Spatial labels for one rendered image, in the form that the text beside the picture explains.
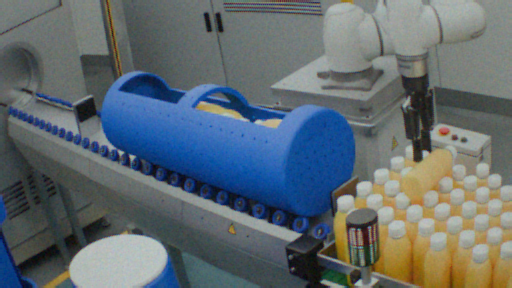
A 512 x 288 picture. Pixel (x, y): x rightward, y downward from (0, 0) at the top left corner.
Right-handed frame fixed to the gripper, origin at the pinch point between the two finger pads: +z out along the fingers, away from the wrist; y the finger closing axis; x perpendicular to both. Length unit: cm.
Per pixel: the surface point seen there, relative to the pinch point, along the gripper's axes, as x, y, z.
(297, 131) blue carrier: -25.1, 19.5, -7.6
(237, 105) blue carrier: -69, 1, 1
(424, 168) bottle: 10.7, 14.2, -3.1
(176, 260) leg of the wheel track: -121, 7, 74
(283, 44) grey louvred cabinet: -170, -116, 31
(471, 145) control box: 9.2, -13.3, 3.7
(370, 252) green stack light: 23, 50, -6
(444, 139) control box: -0.6, -12.7, 3.7
